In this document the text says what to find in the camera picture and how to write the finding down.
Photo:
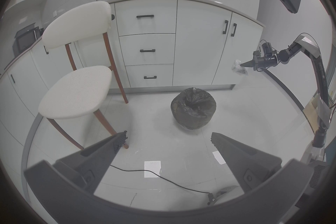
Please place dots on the white chair wooden legs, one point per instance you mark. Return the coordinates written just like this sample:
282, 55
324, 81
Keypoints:
76, 91

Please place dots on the clear wrapper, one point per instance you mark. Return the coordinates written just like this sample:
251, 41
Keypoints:
238, 66

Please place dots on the black countertop oven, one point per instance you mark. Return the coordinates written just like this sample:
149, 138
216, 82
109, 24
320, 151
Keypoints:
25, 40

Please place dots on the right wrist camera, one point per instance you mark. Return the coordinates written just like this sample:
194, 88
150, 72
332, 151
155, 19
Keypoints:
256, 54

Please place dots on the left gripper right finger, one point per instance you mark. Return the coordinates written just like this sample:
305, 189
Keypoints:
244, 162

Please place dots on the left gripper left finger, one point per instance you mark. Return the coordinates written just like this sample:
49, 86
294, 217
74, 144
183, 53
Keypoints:
97, 157

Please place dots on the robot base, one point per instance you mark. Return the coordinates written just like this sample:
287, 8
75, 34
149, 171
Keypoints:
319, 175

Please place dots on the black plastic bag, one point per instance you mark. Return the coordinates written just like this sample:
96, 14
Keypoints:
194, 110

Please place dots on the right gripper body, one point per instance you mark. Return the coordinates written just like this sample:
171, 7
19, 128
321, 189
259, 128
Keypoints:
265, 62

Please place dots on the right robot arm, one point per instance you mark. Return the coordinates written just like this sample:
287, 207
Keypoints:
321, 78

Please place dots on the brown cardboard box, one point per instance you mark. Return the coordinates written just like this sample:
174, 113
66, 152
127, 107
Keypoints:
311, 115

